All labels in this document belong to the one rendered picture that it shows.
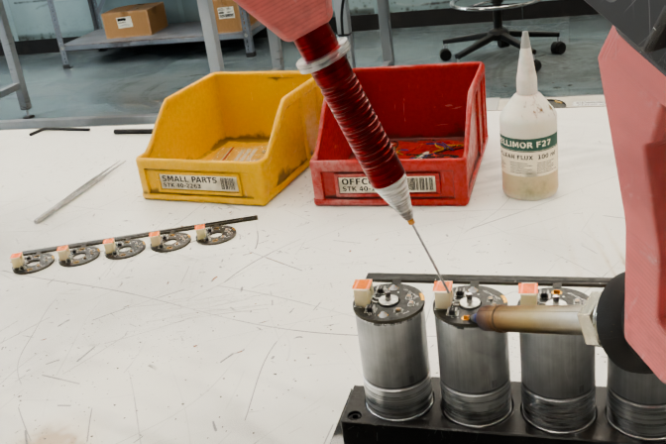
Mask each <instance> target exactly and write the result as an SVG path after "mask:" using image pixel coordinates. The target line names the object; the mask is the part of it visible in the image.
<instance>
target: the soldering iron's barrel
mask: <svg viewBox="0 0 666 444"><path fill-rule="evenodd" d="M601 294H602V291H592V292H591V294H590V295H589V297H588V298H587V300H586V302H585V303H584V305H505V304H497V305H484V306H482V307H481V308H480V309H479V310H478V312H477V315H476V321H477V324H478V326H479V327H480V328H481V329H482V330H484V331H494V332H498V333H506V332H515V333H537V334H558V335H580V336H584V338H585V342H586V344H587V345H591V346H596V347H600V348H602V344H601V342H600V339H599V335H598V331H597V321H596V316H597V307H598V302H599V299H600V296H601Z"/></svg>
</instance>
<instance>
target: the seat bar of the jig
mask: <svg viewBox="0 0 666 444"><path fill-rule="evenodd" d="M431 380H432V390H433V401H434V402H433V405H432V406H431V408H430V409H429V410H428V411H427V412H426V413H425V414H423V415H421V416H419V417H417V418H415V419H412V420H407V421H401V422H393V421H386V420H382V419H379V418H377V417H375V416H373V415H372V414H371V413H370V412H369V411H368V410H367V402H366V394H365V387H364V386H354V387H353V390H352V392H351V395H350V397H349V400H348V402H347V405H346V408H345V410H344V413H343V415H342V418H341V427H342V434H343V441H344V444H666V440H662V441H644V440H638V439H634V438H631V437H628V436H625V435H623V434H621V433H620V432H618V431H616V430H615V429H614V428H613V427H612V426H611V425H610V424H609V422H608V420H607V387H597V386H596V420H595V421H594V423H593V424H592V425H591V426H590V427H588V428H587V429H585V430H583V431H580V432H577V433H572V434H552V433H547V432H544V431H541V430H538V429H536V428H534V427H533V426H531V425H530V424H529V423H528V422H527V421H526V420H525V419H524V418H523V416H522V402H521V382H511V403H512V412H511V414H510V416H509V417H508V418H507V419H506V420H504V421H503V422H501V423H499V424H496V425H493V426H490V427H483V428H472V427H465V426H461V425H458V424H456V423H454V422H452V421H451V420H449V419H448V418H447V417H446V416H445V415H444V413H443V409H442V398H441V387H440V378H439V377H431Z"/></svg>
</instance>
